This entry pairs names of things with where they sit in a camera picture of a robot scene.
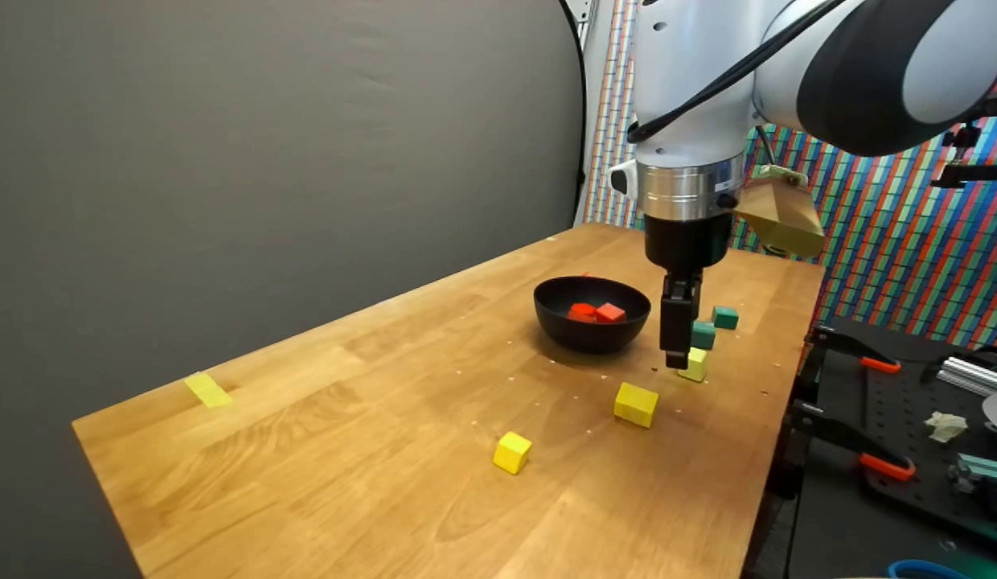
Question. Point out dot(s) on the lime green wooden cube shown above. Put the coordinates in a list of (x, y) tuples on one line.
[(700, 371)]

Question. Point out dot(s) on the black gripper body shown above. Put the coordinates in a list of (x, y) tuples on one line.
[(686, 247)]

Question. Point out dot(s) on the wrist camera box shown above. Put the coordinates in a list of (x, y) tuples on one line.
[(783, 220)]

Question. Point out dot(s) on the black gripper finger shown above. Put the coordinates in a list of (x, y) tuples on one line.
[(696, 301), (677, 333)]

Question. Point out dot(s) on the white plastic part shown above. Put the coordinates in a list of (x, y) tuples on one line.
[(947, 426)]

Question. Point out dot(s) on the red hexagonal wooden block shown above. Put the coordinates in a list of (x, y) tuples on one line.
[(583, 314)]

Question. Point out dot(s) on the grey fabric backdrop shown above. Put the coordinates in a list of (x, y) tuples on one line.
[(196, 162)]

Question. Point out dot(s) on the large yellow wooden block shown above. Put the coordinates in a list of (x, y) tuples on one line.
[(633, 403)]

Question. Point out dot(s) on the white ridged bar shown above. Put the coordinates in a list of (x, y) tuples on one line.
[(969, 373)]

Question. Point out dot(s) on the teal tool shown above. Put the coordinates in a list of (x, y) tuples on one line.
[(985, 466)]

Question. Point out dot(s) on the black bowl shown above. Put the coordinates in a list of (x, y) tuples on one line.
[(583, 338)]

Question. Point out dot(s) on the small yellow wooden block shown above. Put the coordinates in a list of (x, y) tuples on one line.
[(511, 452)]

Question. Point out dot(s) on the red wooden cube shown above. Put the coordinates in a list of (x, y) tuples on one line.
[(611, 314)]

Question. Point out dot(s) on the multicoloured patterned backdrop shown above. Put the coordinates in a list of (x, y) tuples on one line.
[(896, 267)]

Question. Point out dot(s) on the black pegboard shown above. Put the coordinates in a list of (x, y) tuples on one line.
[(896, 423)]

